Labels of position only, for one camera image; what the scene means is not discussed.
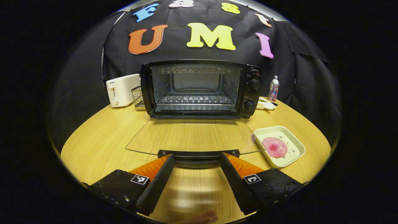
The black backdrop cloth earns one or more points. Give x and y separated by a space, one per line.
177 49

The white toaster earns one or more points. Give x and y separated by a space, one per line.
122 90

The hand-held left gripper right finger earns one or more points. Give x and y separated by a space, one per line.
238 186

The white divided snack dish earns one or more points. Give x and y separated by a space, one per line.
266 105

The black electric oven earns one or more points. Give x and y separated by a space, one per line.
252 93

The pink round food slice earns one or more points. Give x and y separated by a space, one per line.
275 147

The white square plate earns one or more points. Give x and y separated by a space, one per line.
297 146

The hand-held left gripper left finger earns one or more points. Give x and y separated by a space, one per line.
157 186

